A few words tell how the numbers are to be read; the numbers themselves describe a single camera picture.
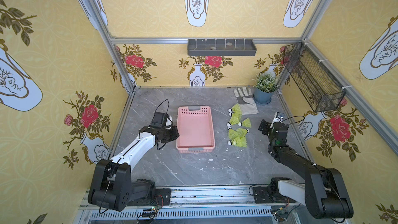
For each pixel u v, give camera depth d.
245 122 0.98
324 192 0.42
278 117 0.76
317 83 0.86
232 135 0.95
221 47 0.93
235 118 0.98
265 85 1.00
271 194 0.68
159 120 0.68
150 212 0.72
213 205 0.72
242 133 0.92
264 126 0.82
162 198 0.72
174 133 0.76
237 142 0.89
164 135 0.72
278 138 0.68
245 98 1.13
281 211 0.72
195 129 1.00
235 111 1.04
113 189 0.40
